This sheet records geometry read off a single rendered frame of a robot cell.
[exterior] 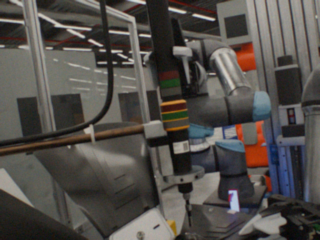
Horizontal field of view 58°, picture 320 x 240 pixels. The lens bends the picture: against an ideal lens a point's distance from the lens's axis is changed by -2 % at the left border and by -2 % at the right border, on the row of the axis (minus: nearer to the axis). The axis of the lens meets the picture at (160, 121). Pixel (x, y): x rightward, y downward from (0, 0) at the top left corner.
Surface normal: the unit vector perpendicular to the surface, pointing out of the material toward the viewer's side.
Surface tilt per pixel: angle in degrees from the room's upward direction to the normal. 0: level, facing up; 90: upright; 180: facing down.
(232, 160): 90
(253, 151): 90
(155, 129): 90
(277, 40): 90
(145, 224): 48
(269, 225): 6
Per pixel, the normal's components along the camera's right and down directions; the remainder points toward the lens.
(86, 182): -0.01, -0.63
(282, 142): -0.47, 0.12
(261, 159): -0.21, 0.08
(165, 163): 0.18, 0.03
